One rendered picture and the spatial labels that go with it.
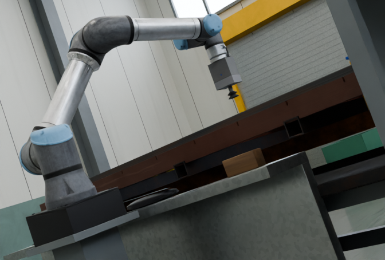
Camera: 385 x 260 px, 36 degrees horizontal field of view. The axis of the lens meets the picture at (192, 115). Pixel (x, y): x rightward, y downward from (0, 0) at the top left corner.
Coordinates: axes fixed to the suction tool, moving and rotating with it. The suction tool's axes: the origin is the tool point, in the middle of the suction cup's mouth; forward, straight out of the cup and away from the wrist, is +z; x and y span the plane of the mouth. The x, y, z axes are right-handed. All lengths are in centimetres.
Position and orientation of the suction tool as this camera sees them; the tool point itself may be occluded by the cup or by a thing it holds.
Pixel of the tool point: (234, 97)
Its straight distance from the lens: 223.3
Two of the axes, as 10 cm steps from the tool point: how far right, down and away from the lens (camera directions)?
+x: -5.5, 1.1, -8.3
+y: -7.6, 3.4, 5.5
